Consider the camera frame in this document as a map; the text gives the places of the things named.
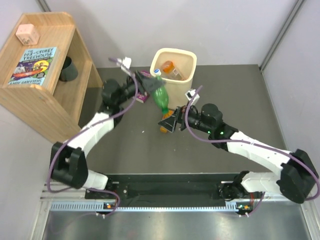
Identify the cream plastic bin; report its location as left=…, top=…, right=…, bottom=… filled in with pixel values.
left=149, top=48, right=197, bottom=109

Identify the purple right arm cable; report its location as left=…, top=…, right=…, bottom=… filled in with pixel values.
left=185, top=85, right=320, bottom=201

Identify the green plastic bottle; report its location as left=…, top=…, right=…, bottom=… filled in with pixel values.
left=151, top=75, right=169, bottom=116

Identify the dark grey cup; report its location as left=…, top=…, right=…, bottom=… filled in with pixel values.
left=58, top=56, right=78, bottom=82

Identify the purple Treehouse book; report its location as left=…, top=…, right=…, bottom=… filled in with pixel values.
left=136, top=70, right=152, bottom=103

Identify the blue Treehouse book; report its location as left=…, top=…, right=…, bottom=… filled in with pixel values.
left=7, top=47, right=60, bottom=87

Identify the orange bottle white cap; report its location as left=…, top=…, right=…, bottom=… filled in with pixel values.
left=160, top=60, right=186, bottom=81

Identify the white slotted cable duct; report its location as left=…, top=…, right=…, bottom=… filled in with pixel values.
left=49, top=201, right=241, bottom=213

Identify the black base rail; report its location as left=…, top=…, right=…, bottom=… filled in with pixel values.
left=84, top=172, right=251, bottom=208

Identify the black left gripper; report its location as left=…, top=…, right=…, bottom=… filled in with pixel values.
left=116, top=69, right=166, bottom=105

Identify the wooden shelf unit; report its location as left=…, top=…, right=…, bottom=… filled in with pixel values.
left=0, top=12, right=102, bottom=143

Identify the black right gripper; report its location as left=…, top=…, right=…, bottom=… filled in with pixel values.
left=158, top=102, right=213, bottom=135

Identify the aluminium corner post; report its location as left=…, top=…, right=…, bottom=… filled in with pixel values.
left=259, top=0, right=307, bottom=73

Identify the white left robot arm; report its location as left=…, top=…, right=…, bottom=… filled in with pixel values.
left=46, top=71, right=165, bottom=199

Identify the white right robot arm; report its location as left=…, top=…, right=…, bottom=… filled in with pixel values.
left=158, top=103, right=320, bottom=204

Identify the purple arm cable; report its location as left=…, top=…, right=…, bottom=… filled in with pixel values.
left=185, top=85, right=320, bottom=201
left=46, top=57, right=140, bottom=194

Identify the small orange bottle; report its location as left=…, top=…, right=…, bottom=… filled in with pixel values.
left=158, top=109, right=177, bottom=133

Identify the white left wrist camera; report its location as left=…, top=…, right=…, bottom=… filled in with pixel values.
left=116, top=57, right=132, bottom=75

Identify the pink cube block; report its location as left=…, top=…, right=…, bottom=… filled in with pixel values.
left=15, top=23, right=40, bottom=46

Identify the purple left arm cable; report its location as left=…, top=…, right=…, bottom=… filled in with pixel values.
left=46, top=57, right=140, bottom=194

